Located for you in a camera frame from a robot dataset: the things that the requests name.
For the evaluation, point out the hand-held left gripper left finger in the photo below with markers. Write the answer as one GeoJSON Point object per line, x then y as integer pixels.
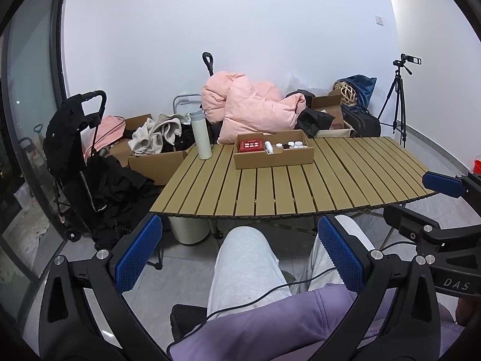
{"type": "Point", "coordinates": [137, 255]}

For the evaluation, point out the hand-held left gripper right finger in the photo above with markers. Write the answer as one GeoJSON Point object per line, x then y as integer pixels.
{"type": "Point", "coordinates": [342, 255]}

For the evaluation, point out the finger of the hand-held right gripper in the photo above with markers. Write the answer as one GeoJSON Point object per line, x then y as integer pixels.
{"type": "Point", "coordinates": [443, 184]}
{"type": "Point", "coordinates": [413, 225]}

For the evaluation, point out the shallow cardboard tray box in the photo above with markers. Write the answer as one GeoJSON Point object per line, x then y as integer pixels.
{"type": "Point", "coordinates": [272, 156]}

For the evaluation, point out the white cylindrical bottle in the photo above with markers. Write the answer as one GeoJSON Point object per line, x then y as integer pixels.
{"type": "Point", "coordinates": [268, 147]}

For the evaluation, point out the red container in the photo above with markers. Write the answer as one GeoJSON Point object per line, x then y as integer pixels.
{"type": "Point", "coordinates": [477, 165]}

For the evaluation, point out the white bin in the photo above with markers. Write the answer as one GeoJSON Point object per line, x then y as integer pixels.
{"type": "Point", "coordinates": [188, 229]}

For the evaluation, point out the black clothes pile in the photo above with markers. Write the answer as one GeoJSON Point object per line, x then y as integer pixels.
{"type": "Point", "coordinates": [120, 195]}

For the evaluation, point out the black tripod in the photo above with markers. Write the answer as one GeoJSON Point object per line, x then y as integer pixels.
{"type": "Point", "coordinates": [396, 109]}

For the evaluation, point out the person in grey pants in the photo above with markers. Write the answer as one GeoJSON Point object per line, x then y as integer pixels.
{"type": "Point", "coordinates": [285, 327]}

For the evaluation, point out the large cardboard box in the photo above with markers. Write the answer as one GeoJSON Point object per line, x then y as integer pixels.
{"type": "Point", "coordinates": [158, 161]}

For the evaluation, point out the person's left leg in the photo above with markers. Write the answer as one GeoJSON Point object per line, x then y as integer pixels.
{"type": "Point", "coordinates": [244, 270]}

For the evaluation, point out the black suitcase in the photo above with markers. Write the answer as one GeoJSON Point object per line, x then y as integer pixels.
{"type": "Point", "coordinates": [361, 124]}

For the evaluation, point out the black stroller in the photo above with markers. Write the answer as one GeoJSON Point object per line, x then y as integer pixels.
{"type": "Point", "coordinates": [73, 158]}

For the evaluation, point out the small white jar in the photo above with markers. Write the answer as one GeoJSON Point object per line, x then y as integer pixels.
{"type": "Point", "coordinates": [298, 144]}

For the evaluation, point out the beige clothes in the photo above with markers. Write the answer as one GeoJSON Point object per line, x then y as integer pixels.
{"type": "Point", "coordinates": [156, 135]}

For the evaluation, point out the blue fabric bag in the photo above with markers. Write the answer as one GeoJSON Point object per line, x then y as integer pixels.
{"type": "Point", "coordinates": [362, 84]}

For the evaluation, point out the pink backpack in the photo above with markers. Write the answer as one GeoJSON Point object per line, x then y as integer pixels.
{"type": "Point", "coordinates": [111, 129]}

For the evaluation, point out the wicker ball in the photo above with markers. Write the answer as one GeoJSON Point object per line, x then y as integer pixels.
{"type": "Point", "coordinates": [347, 92]}

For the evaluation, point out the open cardboard box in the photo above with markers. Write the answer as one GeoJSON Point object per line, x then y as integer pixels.
{"type": "Point", "coordinates": [330, 111]}

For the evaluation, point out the white thermos bottle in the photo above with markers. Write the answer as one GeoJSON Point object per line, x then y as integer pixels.
{"type": "Point", "coordinates": [201, 135]}

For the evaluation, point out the black jacket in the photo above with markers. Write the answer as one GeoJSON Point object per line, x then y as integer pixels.
{"type": "Point", "coordinates": [315, 120]}

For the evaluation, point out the red flat box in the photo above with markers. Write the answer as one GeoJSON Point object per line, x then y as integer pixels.
{"type": "Point", "coordinates": [251, 145]}

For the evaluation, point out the pink duvet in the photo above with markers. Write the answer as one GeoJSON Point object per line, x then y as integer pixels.
{"type": "Point", "coordinates": [251, 111]}

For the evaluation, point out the glass door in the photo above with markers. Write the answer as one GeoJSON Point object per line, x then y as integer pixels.
{"type": "Point", "coordinates": [30, 120]}

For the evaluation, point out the camera on tripod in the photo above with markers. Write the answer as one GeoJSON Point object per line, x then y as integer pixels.
{"type": "Point", "coordinates": [406, 60]}

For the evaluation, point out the white metal frame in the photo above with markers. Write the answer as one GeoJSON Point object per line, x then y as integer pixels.
{"type": "Point", "coordinates": [184, 101]}

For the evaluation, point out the wall switch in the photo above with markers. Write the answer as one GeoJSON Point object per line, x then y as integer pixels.
{"type": "Point", "coordinates": [379, 20]}

